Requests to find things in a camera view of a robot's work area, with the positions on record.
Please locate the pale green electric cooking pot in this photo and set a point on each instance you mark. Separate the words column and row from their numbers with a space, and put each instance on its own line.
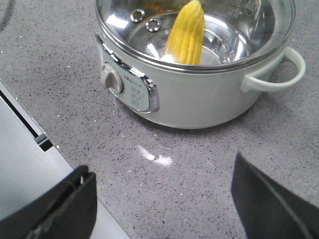
column 244, row 54

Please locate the yellow corn cob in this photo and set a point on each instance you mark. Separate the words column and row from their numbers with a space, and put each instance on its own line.
column 184, row 44

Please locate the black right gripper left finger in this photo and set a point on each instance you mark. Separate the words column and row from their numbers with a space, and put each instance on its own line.
column 67, row 211

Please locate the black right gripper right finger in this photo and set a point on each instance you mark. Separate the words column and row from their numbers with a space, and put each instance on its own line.
column 268, row 210

